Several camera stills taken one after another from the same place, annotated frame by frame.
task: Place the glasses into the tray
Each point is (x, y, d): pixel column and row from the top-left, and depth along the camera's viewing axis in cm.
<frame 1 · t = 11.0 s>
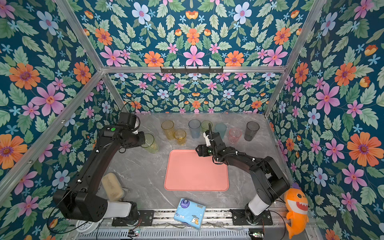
left hand: (143, 137, 77), fingers closed
right hand: (200, 147, 90), fingers open
pink plastic tray: (184, 170, 92), on the table
light green tall glass: (150, 144, 77), point 23 cm above the table
yellow tall glass: (168, 125, 97), point 14 cm above the table
short amber glass: (180, 135, 103), point 5 cm above the table
blue tall glass: (194, 124, 97), point 15 cm above the table
short green glass: (205, 126, 104), point 9 cm above the table
teal tall glass: (221, 128, 100), point 10 cm above the table
short pink glass: (234, 135, 106), point 2 cm above the table
grey smoke tall glass: (252, 128, 95), point 14 cm above the table
beige sponge: (117, 190, 80), point 5 cm above the table

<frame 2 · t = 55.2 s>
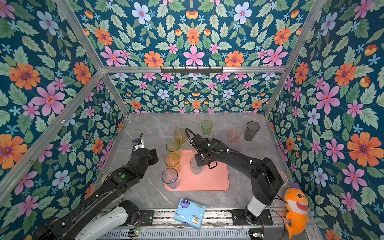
left hand: (153, 148, 77), fingers open
right hand: (201, 160, 84), fingers closed
light green tall glass: (173, 146, 88), point 14 cm above the table
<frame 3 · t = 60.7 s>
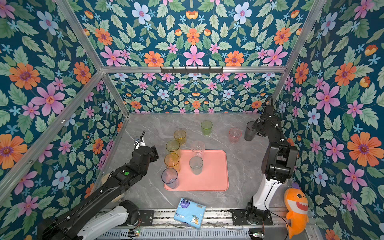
left hand: (151, 145, 78), fingers open
right hand: (259, 127, 95), fingers open
clear tall glass: (197, 150, 87), point 12 cm above the table
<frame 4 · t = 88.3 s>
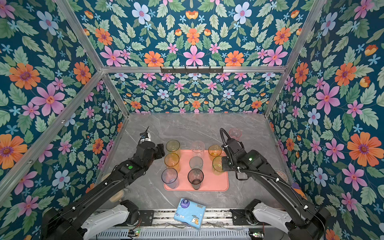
left hand: (160, 143, 79), fingers open
right hand: (224, 162, 74), fingers closed
short amber glass: (214, 150, 89), point 11 cm above the table
short green glass: (214, 165, 73), point 20 cm above the table
grey smoke tall glass: (195, 176, 73), point 16 cm above the table
